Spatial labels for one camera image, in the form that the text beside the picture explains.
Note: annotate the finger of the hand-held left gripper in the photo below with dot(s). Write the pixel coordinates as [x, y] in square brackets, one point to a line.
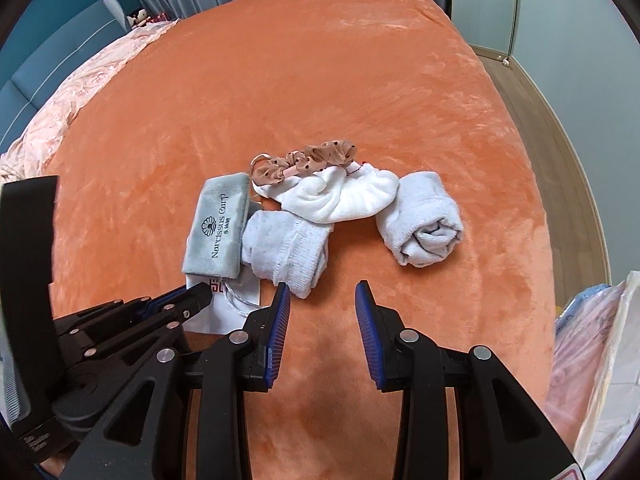
[192, 302]
[110, 315]

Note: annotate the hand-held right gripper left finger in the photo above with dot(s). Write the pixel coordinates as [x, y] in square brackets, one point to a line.
[277, 335]

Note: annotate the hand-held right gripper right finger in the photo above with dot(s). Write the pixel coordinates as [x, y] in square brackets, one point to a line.
[367, 335]

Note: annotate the white paper tag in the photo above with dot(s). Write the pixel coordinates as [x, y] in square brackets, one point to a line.
[220, 317]

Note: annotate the grey fabric pouch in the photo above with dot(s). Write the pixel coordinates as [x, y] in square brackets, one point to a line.
[215, 225]

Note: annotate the grey white ribbed sock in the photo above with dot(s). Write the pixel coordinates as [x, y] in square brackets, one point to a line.
[290, 250]

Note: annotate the white terry sock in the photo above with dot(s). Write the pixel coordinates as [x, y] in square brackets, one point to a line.
[340, 200]

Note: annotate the pink polka dot scrunchie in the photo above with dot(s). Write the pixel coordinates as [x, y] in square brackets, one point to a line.
[305, 160]

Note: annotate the bin with white plastic bag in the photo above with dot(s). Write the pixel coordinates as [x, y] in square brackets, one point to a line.
[600, 360]

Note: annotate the pink patterned quilt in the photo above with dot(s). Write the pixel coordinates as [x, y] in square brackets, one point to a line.
[75, 90]

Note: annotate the orange plush blanket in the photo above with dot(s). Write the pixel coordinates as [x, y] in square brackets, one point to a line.
[325, 85]

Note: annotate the blue padded headboard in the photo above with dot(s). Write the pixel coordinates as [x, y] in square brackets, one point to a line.
[60, 45]

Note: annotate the small plush toy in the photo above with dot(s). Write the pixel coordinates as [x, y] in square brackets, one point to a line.
[137, 17]

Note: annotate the standing floor mirror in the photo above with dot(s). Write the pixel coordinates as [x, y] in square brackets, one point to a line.
[485, 5]

